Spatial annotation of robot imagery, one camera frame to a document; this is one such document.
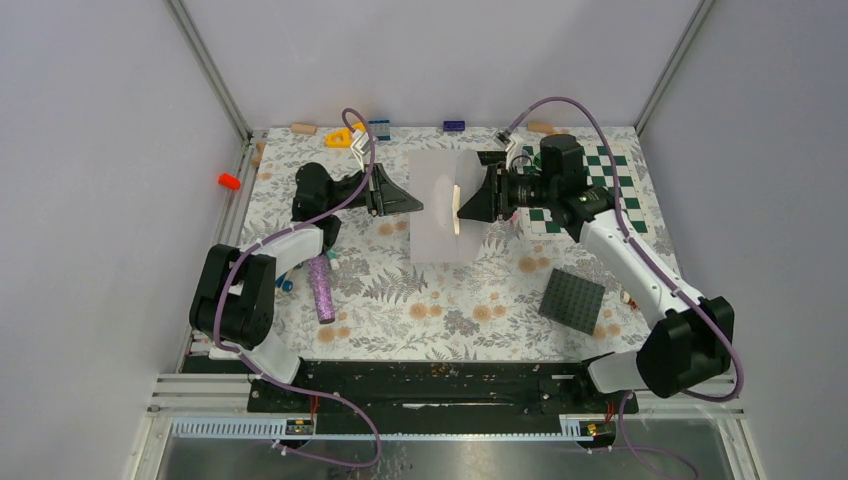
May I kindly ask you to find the grey and blue brick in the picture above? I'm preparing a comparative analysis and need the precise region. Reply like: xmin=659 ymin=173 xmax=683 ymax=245
xmin=368 ymin=119 xmax=391 ymax=141

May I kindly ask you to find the light wooden block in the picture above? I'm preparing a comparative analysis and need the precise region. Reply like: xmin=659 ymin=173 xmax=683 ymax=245
xmin=290 ymin=123 xmax=318 ymax=136

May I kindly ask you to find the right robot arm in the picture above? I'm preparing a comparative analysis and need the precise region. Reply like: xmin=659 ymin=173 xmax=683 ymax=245
xmin=458 ymin=134 xmax=739 ymax=412

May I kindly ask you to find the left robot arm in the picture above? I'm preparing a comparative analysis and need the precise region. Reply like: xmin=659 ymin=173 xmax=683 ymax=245
xmin=188 ymin=162 xmax=423 ymax=411

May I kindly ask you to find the yellow triangle shape toy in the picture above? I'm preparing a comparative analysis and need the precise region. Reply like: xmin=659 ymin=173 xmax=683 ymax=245
xmin=324 ymin=122 xmax=365 ymax=148

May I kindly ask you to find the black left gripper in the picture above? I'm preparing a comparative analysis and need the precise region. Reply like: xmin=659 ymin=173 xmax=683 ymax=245
xmin=325 ymin=163 xmax=424 ymax=217

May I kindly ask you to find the green white chessboard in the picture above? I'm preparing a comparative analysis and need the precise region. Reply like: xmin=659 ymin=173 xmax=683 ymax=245
xmin=516 ymin=142 xmax=654 ymax=240

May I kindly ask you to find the black microphone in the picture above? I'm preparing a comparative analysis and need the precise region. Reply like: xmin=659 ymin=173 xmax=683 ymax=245
xmin=477 ymin=150 xmax=533 ymax=168

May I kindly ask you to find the blue red toy car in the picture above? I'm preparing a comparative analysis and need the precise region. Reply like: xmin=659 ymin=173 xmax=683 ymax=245
xmin=275 ymin=268 xmax=295 ymax=293

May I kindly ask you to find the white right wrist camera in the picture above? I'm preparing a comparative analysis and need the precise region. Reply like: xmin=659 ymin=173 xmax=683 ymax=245
xmin=495 ymin=130 xmax=525 ymax=168

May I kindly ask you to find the aluminium side rail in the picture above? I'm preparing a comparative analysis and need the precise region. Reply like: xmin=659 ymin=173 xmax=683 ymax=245
xmin=189 ymin=132 xmax=267 ymax=338

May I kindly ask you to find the green white glue stick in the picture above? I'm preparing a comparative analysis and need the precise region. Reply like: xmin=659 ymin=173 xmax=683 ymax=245
xmin=326 ymin=250 xmax=340 ymax=271

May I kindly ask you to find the wooden block by rail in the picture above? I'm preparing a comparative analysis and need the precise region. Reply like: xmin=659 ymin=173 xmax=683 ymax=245
xmin=251 ymin=141 xmax=267 ymax=168

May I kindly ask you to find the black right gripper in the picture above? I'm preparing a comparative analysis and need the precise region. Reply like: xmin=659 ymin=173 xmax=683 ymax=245
xmin=457 ymin=162 xmax=558 ymax=223

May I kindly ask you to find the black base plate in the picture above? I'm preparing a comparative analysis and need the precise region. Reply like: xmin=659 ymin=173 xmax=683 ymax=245
xmin=247 ymin=360 xmax=661 ymax=437

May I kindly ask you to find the red plastic cylinder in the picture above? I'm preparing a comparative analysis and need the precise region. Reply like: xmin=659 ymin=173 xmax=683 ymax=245
xmin=217 ymin=173 xmax=241 ymax=191

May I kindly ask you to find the wooden block back right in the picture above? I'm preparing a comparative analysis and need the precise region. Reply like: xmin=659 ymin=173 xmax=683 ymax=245
xmin=526 ymin=121 xmax=557 ymax=135

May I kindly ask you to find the dark grey studded baseplate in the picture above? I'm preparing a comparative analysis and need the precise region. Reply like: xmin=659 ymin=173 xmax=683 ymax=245
xmin=537 ymin=269 xmax=605 ymax=335

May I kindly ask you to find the purple glitter microphone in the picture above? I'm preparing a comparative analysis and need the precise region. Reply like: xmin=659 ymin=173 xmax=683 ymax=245
xmin=307 ymin=255 xmax=336 ymax=325

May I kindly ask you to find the multicolour brick stack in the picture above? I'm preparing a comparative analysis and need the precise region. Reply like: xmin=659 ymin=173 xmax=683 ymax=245
xmin=620 ymin=291 xmax=639 ymax=310

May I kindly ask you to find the floral patterned table mat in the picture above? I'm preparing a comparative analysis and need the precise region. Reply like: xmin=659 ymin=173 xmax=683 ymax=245
xmin=240 ymin=127 xmax=679 ymax=362

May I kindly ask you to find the purple flat toy brick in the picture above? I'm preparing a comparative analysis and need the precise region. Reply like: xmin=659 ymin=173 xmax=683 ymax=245
xmin=442 ymin=120 xmax=466 ymax=132

